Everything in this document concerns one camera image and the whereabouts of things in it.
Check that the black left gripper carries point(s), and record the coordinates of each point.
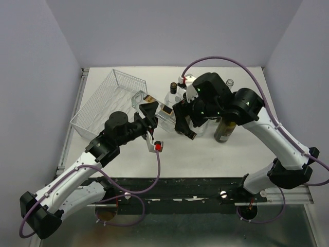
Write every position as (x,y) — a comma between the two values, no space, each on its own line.
(149,123)

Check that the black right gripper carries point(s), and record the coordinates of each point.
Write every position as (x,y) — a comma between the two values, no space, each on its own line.
(183,108)

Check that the square clear bottle front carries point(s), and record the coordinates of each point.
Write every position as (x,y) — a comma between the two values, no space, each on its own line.
(165,114)

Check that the square clear bottle black cap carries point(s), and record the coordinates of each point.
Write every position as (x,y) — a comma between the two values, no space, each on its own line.
(173,96)

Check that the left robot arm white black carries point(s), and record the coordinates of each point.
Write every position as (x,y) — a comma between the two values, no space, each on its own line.
(45,209)

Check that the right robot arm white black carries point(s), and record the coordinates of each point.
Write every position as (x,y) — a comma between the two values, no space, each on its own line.
(208,97)

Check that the small clear bottle silver cap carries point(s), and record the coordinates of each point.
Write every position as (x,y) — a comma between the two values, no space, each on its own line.
(200,131)

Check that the olive wine bottle right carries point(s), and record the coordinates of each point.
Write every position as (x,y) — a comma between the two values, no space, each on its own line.
(224,130)

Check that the tall clear wine bottle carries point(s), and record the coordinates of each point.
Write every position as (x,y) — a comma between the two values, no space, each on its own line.
(230,83)

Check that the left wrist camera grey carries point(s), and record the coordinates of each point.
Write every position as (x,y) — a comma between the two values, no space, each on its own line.
(158,146)

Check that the white wire wine rack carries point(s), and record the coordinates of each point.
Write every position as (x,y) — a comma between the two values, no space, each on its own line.
(113,94)

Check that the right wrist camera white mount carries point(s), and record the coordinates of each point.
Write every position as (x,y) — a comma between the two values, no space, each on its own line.
(185,85)

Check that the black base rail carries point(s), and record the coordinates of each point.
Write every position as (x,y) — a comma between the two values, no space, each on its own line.
(187,196)

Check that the aluminium rail right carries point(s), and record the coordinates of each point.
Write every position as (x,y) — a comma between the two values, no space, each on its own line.
(298,196)

